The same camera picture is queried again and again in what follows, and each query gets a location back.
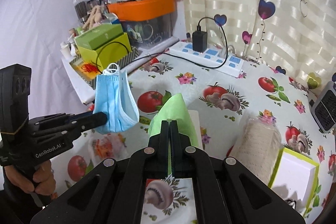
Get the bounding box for light green cloth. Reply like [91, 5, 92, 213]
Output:
[148, 93, 201, 178]

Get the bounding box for blue face mask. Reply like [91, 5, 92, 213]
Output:
[93, 63, 139, 134]

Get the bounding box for person's left hand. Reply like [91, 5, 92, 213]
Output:
[5, 160, 56, 196]

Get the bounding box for clear plastic packet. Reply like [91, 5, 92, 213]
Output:
[88, 133, 129, 165]

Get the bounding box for striped patterned tray box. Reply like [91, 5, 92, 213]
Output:
[70, 47, 140, 90]

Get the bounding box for floral fruit tablecloth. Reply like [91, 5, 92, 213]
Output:
[49, 50, 336, 224]

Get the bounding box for clear plastic jar grey contents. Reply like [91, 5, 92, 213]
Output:
[228, 117, 281, 185]

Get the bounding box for small white bottle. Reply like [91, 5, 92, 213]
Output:
[60, 42, 72, 60]

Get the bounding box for lime green box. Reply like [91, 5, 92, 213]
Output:
[78, 33, 132, 69]

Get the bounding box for dark green flat box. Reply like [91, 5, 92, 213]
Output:
[75, 23, 123, 50]

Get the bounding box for white tray green rim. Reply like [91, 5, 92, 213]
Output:
[268, 148, 319, 213]

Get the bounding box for white power strip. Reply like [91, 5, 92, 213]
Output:
[169, 42, 244, 78]

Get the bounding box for dark glass jar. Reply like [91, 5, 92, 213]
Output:
[73, 0, 88, 24]

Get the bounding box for black charger plug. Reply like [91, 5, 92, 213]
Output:
[192, 25, 207, 53]

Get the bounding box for orange lidded storage box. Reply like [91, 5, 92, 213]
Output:
[108, 0, 175, 50]

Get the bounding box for small grey desk heater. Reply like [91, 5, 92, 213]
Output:
[309, 81, 336, 134]

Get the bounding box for beige heart patterned curtain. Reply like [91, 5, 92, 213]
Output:
[183, 0, 335, 94]

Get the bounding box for black charger cable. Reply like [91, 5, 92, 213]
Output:
[95, 16, 228, 75]

